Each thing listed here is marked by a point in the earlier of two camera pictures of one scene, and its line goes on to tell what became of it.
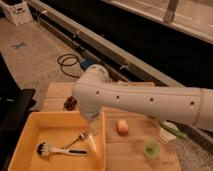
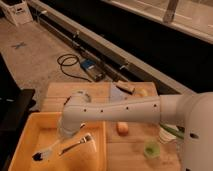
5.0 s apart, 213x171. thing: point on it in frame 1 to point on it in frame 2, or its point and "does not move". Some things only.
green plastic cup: [152, 149] does not move
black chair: [15, 105] does not move
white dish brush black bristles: [44, 149] to [39, 155]
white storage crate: [17, 10] does not move
